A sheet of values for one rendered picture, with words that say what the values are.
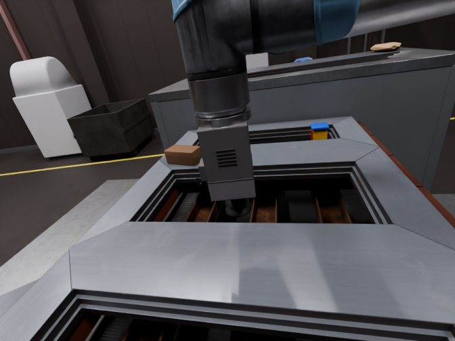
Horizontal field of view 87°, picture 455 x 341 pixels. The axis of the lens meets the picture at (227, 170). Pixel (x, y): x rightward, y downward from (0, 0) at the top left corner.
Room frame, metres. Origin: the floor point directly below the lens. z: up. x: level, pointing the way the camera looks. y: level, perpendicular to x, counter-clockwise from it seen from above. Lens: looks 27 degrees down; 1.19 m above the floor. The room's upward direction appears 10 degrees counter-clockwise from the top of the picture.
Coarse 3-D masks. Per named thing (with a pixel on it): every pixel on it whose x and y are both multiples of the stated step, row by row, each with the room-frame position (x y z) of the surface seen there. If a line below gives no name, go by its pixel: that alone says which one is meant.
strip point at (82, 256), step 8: (104, 232) 0.45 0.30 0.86; (112, 232) 0.44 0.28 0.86; (88, 240) 0.43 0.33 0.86; (96, 240) 0.43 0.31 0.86; (104, 240) 0.42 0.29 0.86; (72, 248) 0.41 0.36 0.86; (80, 248) 0.41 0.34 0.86; (88, 248) 0.40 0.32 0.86; (96, 248) 0.40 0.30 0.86; (104, 248) 0.39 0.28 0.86; (72, 256) 0.39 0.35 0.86; (80, 256) 0.38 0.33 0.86; (88, 256) 0.38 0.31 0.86; (96, 256) 0.37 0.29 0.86; (72, 264) 0.36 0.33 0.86; (80, 264) 0.36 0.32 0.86; (88, 264) 0.36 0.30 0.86; (72, 272) 0.34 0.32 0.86; (80, 272) 0.34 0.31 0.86; (72, 280) 0.32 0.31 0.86
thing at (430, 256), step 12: (408, 240) 0.28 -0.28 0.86; (420, 240) 0.28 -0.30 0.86; (432, 240) 0.28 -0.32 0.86; (420, 252) 0.26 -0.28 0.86; (432, 252) 0.25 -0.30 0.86; (444, 252) 0.25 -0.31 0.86; (420, 264) 0.24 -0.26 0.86; (432, 264) 0.23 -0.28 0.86; (444, 264) 0.23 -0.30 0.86; (432, 276) 0.22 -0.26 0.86; (444, 276) 0.21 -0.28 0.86; (444, 288) 0.20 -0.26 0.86; (444, 300) 0.18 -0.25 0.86
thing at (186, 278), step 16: (192, 224) 0.43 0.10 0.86; (208, 224) 0.42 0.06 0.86; (224, 224) 0.41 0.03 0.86; (192, 240) 0.37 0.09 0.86; (208, 240) 0.37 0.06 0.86; (176, 256) 0.34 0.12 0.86; (192, 256) 0.33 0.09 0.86; (208, 256) 0.32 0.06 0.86; (176, 272) 0.30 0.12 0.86; (192, 272) 0.29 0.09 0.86; (208, 272) 0.29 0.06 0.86; (160, 288) 0.27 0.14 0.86; (176, 288) 0.27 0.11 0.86; (192, 288) 0.26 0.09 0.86
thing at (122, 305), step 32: (288, 128) 0.95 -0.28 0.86; (160, 192) 0.62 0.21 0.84; (64, 320) 0.26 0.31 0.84; (160, 320) 0.25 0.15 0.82; (192, 320) 0.23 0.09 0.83; (224, 320) 0.22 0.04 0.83; (256, 320) 0.21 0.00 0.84; (288, 320) 0.20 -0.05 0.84; (320, 320) 0.19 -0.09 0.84; (352, 320) 0.18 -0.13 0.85; (384, 320) 0.17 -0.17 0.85
